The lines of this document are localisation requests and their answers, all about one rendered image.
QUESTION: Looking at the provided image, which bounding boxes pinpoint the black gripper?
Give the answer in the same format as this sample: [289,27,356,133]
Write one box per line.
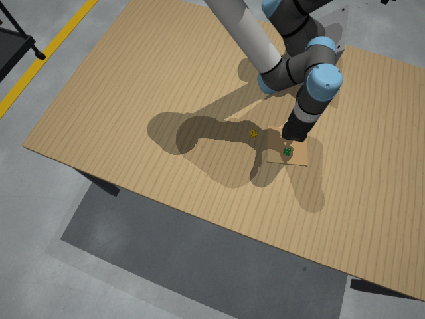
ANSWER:
[282,85,324,142]

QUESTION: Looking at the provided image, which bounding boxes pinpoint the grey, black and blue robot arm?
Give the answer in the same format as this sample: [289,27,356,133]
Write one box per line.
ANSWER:
[204,0,343,115]

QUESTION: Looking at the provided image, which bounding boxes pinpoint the tan square mat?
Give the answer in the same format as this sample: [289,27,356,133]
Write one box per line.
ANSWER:
[267,126,308,166]

